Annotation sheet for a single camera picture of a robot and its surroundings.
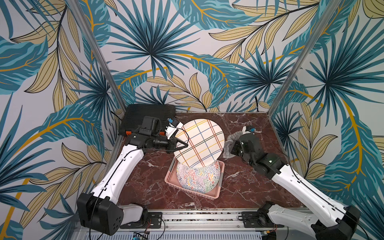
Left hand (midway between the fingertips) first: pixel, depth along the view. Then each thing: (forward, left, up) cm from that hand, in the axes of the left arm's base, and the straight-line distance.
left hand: (185, 147), depth 69 cm
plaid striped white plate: (+3, -10, 0) cm, 10 cm away
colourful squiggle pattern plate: (-6, -9, -24) cm, 27 cm away
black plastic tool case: (+41, +40, -22) cm, 61 cm away
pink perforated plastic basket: (-5, +8, -26) cm, 28 cm away
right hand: (+6, -23, -3) cm, 24 cm away
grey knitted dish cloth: (+4, -21, -1) cm, 22 cm away
